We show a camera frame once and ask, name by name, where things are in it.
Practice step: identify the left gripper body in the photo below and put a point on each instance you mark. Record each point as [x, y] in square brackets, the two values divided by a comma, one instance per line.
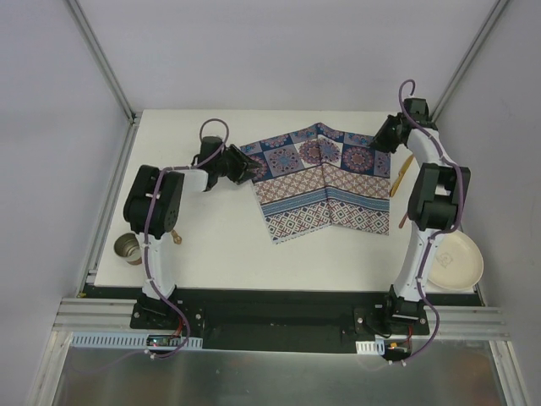
[237, 165]

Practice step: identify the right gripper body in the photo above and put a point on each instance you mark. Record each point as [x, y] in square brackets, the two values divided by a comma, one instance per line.
[385, 134]

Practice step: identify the gold knife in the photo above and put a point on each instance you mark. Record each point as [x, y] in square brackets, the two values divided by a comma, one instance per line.
[401, 174]

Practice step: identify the patterned cloth placemat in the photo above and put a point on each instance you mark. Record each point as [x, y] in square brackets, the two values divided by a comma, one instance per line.
[318, 177]

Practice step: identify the copper spoon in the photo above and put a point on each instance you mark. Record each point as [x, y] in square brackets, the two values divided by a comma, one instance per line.
[403, 220]

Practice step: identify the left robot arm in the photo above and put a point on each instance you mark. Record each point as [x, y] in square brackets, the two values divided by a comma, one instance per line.
[153, 206]

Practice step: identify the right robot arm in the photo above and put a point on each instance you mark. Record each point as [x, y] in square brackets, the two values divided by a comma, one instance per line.
[434, 208]

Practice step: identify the gold fork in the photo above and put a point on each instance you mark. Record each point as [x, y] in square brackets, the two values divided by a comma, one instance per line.
[176, 237]

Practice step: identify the metal cup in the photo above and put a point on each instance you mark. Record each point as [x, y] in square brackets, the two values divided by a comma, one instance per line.
[127, 247]

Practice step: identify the cream plate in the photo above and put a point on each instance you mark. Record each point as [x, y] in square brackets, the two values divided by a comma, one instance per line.
[458, 263]

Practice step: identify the left aluminium frame post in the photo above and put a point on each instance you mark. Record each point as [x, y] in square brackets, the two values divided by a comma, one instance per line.
[96, 51]

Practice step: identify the aluminium frame post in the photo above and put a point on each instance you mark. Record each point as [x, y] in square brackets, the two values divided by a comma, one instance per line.
[96, 51]
[493, 17]

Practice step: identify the right aluminium frame post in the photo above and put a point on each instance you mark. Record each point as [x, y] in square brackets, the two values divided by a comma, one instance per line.
[493, 17]

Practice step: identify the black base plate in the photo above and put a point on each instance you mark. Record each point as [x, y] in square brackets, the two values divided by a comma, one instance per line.
[278, 321]

